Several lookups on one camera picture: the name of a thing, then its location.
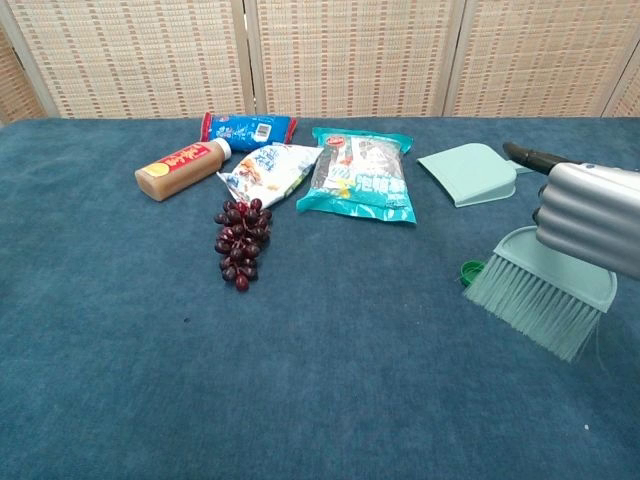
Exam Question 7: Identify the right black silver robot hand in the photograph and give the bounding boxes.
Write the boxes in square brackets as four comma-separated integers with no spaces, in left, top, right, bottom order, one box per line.
[502,141,640,281]

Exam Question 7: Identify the green bottle cap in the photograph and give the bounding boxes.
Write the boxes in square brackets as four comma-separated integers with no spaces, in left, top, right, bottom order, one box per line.
[459,260,485,287]

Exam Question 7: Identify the brown drink bottle red label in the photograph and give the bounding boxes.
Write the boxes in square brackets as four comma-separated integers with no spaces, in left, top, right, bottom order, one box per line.
[134,138,233,203]

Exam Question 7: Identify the mint green dustpan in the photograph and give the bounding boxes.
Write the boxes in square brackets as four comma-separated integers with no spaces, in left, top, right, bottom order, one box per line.
[416,142,536,209]

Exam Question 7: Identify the teal clear snack bag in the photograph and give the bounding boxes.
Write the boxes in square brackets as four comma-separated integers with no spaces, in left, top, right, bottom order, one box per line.
[295,126,418,227]

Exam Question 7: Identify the bamboo folding screen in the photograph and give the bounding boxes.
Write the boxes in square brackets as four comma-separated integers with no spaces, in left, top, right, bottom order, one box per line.
[0,0,640,126]

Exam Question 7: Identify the white snack bag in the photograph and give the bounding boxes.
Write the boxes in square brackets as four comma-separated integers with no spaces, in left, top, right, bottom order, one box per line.
[216,143,325,210]

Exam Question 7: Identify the dark red grape bunch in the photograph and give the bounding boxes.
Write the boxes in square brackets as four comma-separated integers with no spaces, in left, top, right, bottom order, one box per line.
[213,197,274,294]

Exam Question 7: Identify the blue snack packet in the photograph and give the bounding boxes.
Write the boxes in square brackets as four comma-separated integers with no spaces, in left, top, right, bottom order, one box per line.
[200,111,298,153]

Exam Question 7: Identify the blue felt table mat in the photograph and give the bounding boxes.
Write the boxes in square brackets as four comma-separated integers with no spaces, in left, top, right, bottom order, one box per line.
[0,116,640,480]

